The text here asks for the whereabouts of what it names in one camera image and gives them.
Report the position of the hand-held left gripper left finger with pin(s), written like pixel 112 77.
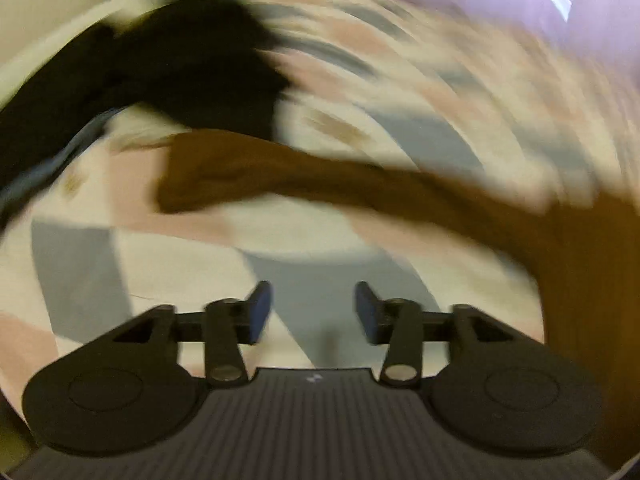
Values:
pixel 261 310

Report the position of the checkered pink grey blanket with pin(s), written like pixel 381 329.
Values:
pixel 390 75

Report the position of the brown garment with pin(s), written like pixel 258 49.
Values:
pixel 350 185

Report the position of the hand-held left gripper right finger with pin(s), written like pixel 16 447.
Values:
pixel 367 312

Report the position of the black garment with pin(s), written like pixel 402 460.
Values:
pixel 165 60

